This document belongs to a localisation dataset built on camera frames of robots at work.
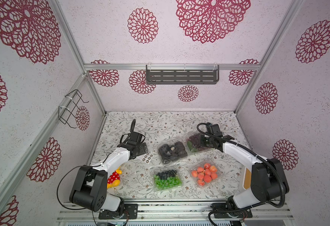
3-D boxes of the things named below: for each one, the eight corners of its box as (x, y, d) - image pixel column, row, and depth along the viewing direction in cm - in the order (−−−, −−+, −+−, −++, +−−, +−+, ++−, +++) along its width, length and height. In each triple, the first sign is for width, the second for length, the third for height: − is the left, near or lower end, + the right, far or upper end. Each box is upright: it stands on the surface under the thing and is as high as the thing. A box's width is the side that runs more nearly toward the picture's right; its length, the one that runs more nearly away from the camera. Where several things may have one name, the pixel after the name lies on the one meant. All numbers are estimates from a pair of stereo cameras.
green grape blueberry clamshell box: (152, 192, 82) (152, 189, 78) (153, 170, 90) (153, 167, 86) (182, 192, 82) (183, 189, 78) (181, 170, 90) (181, 167, 86)
